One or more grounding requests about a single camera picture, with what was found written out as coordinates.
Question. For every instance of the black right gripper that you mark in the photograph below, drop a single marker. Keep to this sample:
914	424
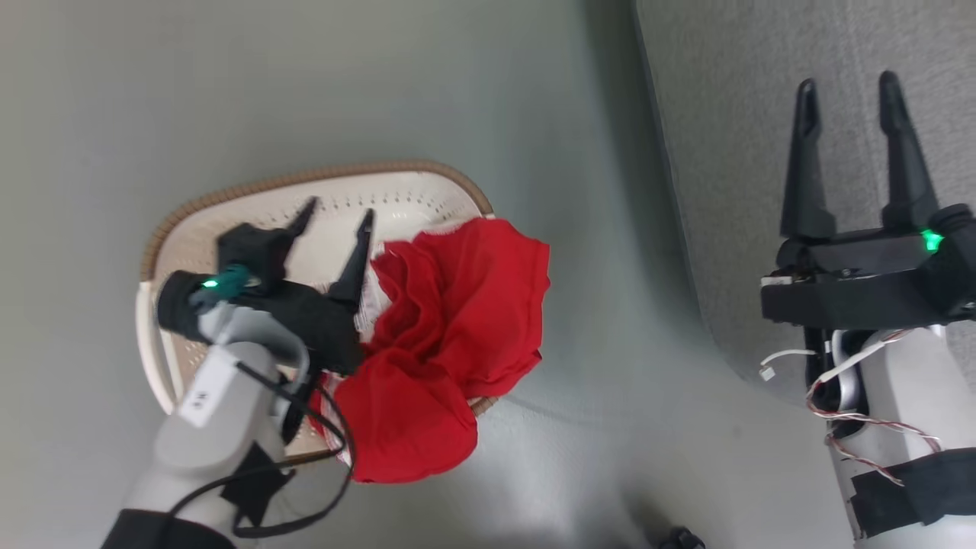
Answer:
854	293

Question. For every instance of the cream perforated laundry basket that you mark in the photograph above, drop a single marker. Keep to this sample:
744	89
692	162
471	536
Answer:
396	198

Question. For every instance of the white label sticker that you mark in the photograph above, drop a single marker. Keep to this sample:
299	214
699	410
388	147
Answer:
210	387

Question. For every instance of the red cloth garment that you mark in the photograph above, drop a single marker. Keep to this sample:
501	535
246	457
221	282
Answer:
457	320

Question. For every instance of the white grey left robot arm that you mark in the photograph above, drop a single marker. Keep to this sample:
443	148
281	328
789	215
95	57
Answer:
206	450

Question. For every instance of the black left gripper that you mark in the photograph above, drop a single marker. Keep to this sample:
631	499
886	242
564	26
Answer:
320	324

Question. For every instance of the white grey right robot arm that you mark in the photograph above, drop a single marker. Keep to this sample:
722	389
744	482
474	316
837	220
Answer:
915	389

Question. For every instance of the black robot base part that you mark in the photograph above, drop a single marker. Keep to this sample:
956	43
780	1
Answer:
681	539

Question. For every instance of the grey fabric sofa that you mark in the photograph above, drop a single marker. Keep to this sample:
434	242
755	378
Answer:
762	61

